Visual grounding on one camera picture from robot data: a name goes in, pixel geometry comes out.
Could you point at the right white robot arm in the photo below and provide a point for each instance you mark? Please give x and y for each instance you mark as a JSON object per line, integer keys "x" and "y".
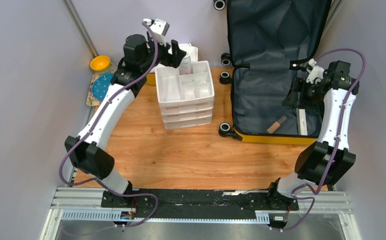
{"x": 326, "y": 160}

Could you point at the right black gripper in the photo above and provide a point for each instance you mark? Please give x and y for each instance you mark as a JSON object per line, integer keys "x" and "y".
{"x": 300, "y": 85}

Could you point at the aluminium frame rail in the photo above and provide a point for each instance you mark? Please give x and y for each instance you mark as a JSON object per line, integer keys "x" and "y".
{"x": 84, "y": 204}

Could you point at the patterned cloth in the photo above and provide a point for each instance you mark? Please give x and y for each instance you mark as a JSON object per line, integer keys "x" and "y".
{"x": 91, "y": 101}

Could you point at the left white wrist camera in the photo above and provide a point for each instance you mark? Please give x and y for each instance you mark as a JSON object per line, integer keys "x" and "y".
{"x": 159, "y": 27}

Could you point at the yellow plastic basket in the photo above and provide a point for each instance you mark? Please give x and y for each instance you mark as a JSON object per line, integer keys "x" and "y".
{"x": 151, "y": 79}

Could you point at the yellow bowl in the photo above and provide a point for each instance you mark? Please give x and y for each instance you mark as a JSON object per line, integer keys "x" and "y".
{"x": 100, "y": 64}

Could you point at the teal dotted plate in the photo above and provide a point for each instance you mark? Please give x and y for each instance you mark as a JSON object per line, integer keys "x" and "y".
{"x": 100, "y": 86}

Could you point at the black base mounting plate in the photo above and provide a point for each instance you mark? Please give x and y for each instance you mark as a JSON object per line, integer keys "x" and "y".
{"x": 191, "y": 204}

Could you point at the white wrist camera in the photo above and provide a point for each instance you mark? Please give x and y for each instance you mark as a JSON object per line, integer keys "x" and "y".
{"x": 315, "y": 72}
{"x": 159, "y": 27}

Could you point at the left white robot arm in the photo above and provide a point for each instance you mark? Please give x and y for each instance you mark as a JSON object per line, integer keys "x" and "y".
{"x": 86, "y": 151}

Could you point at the white plastic drawer organizer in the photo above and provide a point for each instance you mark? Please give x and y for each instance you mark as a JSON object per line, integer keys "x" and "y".
{"x": 185, "y": 100}

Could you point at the white pump lotion bottle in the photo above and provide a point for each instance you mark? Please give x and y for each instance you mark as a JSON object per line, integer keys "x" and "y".
{"x": 185, "y": 67}

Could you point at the white toothpaste tube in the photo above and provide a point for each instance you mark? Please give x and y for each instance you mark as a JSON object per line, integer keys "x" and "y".
{"x": 301, "y": 121}

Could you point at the yellow Pikachu suitcase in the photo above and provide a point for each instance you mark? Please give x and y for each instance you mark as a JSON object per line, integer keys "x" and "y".
{"x": 269, "y": 44}

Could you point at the white garment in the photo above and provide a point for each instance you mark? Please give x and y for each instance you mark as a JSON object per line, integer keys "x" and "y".
{"x": 191, "y": 50}

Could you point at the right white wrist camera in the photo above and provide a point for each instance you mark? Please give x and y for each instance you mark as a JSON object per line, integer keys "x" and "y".
{"x": 315, "y": 72}

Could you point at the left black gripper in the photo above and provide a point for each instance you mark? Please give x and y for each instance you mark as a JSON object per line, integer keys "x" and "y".
{"x": 177, "y": 55}

